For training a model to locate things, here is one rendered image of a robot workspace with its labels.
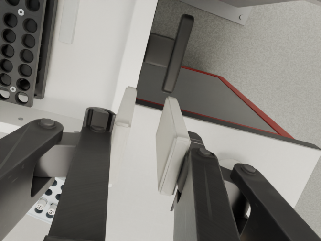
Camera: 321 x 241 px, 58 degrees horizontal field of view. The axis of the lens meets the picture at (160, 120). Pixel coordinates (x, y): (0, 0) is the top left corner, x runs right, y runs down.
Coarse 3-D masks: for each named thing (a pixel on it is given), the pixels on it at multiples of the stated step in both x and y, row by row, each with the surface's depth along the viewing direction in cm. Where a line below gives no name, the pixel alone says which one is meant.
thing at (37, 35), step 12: (24, 0) 26; (36, 12) 26; (24, 24) 27; (36, 24) 27; (24, 36) 27; (36, 36) 27; (24, 48) 27; (36, 48) 27; (24, 60) 28; (36, 60) 28; (36, 72) 28; (12, 96) 29
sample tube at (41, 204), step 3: (42, 198) 45; (45, 198) 45; (39, 201) 44; (42, 201) 44; (45, 201) 45; (36, 204) 44; (39, 204) 44; (42, 204) 44; (45, 204) 45; (36, 207) 44; (39, 207) 44; (42, 207) 44
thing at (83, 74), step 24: (96, 0) 32; (120, 0) 32; (96, 24) 33; (120, 24) 33; (72, 48) 34; (96, 48) 34; (120, 48) 34; (48, 72) 34; (72, 72) 34; (96, 72) 35; (24, 96) 35; (48, 96) 35; (72, 96) 35; (96, 96) 36; (0, 120) 30; (24, 120) 32; (72, 120) 35
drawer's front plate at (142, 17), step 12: (144, 0) 24; (156, 0) 24; (144, 12) 24; (132, 24) 24; (144, 24) 24; (132, 36) 24; (144, 36) 24; (132, 48) 25; (144, 48) 25; (132, 60) 25; (120, 72) 25; (132, 72) 25; (120, 84) 26; (132, 84) 26; (120, 96) 26
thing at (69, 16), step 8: (64, 0) 31; (72, 0) 31; (64, 8) 31; (72, 8) 31; (64, 16) 31; (72, 16) 31; (64, 24) 32; (72, 24) 32; (64, 32) 32; (72, 32) 32; (64, 40) 32; (72, 40) 33
